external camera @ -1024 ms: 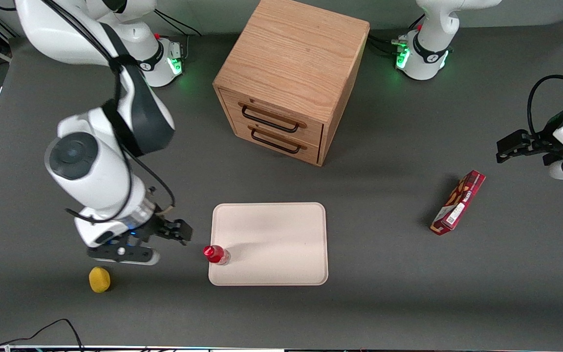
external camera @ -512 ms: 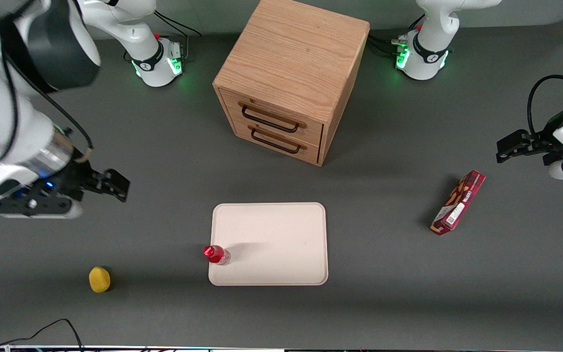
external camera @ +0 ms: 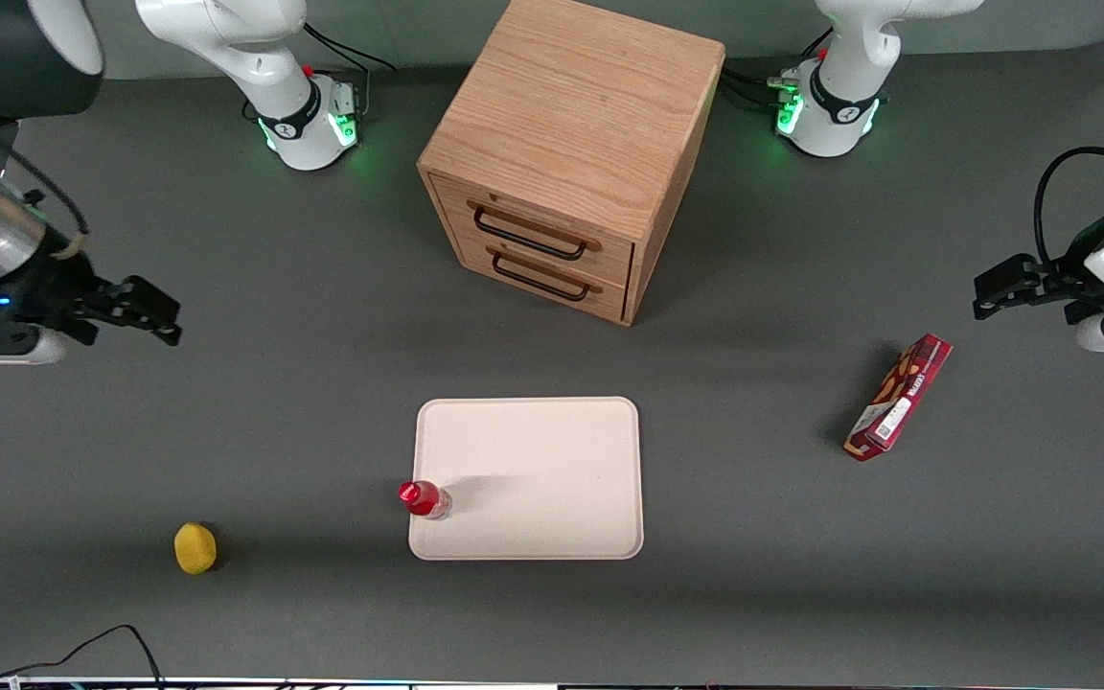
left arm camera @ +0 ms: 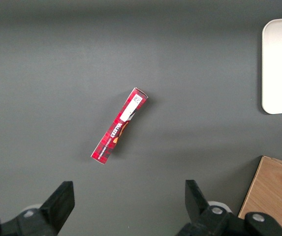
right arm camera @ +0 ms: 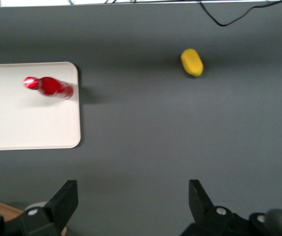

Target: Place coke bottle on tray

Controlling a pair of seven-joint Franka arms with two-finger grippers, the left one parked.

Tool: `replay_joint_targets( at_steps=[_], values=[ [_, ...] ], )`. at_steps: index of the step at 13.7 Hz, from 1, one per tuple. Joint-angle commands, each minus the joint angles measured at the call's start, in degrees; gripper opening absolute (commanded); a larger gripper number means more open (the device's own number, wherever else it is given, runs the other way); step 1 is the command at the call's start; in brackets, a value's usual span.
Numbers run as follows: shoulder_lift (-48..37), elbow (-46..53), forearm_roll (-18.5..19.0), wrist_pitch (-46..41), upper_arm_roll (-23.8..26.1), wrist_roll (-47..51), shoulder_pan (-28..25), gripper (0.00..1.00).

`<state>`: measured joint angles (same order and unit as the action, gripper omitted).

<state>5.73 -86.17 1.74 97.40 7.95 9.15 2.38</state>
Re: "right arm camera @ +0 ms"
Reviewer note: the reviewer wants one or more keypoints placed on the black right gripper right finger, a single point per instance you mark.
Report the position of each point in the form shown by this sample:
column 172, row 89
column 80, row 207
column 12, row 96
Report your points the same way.
column 202, row 209

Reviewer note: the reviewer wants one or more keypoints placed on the yellow toy lemon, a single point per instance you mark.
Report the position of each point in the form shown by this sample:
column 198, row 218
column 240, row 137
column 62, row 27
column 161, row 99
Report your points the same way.
column 192, row 62

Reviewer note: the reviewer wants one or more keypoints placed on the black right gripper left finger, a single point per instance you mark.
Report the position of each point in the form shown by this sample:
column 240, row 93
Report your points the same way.
column 59, row 209

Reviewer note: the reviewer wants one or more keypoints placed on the red coke bottle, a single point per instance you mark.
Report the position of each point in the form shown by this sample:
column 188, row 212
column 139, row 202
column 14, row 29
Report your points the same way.
column 51, row 87

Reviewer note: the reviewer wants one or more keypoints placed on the white rectangular tray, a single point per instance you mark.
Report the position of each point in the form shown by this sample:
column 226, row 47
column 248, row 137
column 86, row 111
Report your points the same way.
column 32, row 123

